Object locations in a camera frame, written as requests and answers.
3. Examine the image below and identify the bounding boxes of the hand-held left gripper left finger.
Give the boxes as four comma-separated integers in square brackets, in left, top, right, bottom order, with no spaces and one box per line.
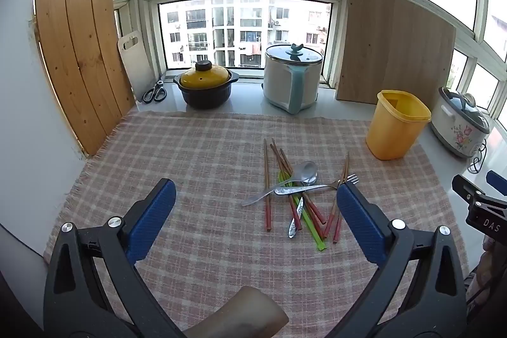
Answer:
[43,178,186,338]

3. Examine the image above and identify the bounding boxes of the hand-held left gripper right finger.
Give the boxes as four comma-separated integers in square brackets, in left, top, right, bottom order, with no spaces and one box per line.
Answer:
[321,181,470,338]

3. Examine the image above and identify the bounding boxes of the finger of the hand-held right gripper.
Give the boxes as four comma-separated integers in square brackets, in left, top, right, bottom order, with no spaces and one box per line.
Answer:
[452,175,488,210]
[487,170,507,198]

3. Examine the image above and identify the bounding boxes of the yellow plastic container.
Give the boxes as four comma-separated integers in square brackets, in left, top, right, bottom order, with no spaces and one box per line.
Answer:
[365,90,432,160]

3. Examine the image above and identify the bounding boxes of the pile of red chopsticks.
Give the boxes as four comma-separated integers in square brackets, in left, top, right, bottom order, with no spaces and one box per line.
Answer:
[263,138,351,244]

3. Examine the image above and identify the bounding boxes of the person's right hand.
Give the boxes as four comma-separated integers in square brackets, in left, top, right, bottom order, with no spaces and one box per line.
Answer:
[475,237,507,305]

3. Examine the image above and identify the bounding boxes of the person's left hand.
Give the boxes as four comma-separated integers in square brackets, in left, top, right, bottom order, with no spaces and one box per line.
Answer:
[185,286,290,338]

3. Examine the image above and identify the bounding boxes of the green plastic utensil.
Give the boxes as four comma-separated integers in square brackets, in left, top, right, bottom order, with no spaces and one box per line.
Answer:
[277,171,327,252]

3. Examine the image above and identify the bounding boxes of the steel fork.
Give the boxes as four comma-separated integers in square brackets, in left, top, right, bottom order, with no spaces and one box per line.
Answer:
[274,174,360,196]

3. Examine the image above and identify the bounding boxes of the floral white rice cooker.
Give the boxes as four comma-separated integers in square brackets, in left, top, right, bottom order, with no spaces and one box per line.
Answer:
[430,86,491,158]

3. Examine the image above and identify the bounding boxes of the pink checked tablecloth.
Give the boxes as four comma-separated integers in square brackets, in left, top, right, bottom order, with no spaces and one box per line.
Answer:
[43,110,470,338]

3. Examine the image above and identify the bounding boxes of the plain steel spoon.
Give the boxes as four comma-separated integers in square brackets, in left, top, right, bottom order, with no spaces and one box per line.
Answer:
[241,161,318,207]

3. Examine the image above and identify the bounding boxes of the dark casserole pot yellow lid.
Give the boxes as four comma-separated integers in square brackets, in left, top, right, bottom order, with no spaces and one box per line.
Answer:
[173,60,240,110]

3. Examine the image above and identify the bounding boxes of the white plastic cutting board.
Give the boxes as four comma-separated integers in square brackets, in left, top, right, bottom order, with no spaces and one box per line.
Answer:
[117,31,159,103]

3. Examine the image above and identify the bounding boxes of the light wooden board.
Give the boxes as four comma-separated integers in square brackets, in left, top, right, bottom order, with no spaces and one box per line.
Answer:
[336,0,457,113]

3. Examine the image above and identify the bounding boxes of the wooden plank board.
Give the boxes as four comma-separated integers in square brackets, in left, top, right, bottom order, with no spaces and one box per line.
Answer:
[34,0,136,157]

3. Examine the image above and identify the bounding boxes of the black power cable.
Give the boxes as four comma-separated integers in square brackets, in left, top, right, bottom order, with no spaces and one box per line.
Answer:
[467,142,488,174]

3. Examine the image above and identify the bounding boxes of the steel spoon patterned handle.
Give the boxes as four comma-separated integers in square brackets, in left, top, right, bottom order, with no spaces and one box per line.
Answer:
[287,174,318,239]

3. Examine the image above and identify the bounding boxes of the black-handled scissors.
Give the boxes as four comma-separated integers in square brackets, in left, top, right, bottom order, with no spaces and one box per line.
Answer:
[143,80,168,103]

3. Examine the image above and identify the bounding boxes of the white cooker teal handle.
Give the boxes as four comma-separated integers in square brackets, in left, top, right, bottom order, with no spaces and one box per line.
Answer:
[262,43,323,114]

